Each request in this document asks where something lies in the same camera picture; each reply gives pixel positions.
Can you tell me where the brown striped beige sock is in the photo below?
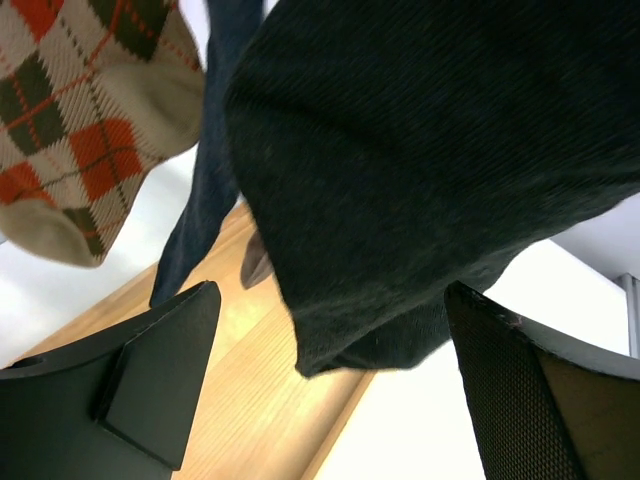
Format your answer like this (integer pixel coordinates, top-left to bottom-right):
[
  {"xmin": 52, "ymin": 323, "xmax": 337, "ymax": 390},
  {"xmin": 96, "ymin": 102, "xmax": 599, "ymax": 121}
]
[{"xmin": 240, "ymin": 231, "xmax": 273, "ymax": 290}]

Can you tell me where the black sock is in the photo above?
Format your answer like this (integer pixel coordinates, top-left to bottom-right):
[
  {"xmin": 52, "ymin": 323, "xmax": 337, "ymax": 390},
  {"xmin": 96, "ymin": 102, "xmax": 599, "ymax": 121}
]
[{"xmin": 225, "ymin": 1, "xmax": 639, "ymax": 377}]

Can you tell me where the wooden clothes rack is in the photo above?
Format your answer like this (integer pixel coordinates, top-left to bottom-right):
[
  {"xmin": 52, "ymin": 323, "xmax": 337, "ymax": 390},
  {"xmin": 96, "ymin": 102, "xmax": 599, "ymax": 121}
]
[{"xmin": 20, "ymin": 207, "xmax": 371, "ymax": 479}]

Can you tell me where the navy patterned sock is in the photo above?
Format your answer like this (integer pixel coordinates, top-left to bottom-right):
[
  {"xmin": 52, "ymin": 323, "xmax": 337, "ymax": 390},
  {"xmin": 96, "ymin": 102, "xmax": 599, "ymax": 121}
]
[{"xmin": 149, "ymin": 0, "xmax": 264, "ymax": 308}]

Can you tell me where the brown argyle hanging sock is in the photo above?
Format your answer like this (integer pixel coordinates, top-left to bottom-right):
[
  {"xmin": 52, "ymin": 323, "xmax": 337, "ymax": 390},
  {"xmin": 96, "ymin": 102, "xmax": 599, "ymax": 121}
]
[{"xmin": 1, "ymin": 1, "xmax": 204, "ymax": 268}]

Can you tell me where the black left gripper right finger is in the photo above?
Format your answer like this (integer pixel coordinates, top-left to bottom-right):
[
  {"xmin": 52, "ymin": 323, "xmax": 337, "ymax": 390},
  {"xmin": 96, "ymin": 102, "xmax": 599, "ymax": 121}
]
[{"xmin": 445, "ymin": 282, "xmax": 639, "ymax": 480}]

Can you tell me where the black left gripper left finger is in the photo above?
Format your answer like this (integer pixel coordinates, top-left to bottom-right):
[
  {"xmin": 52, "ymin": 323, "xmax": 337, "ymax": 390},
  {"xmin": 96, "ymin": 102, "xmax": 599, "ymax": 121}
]
[{"xmin": 1, "ymin": 282, "xmax": 221, "ymax": 480}]

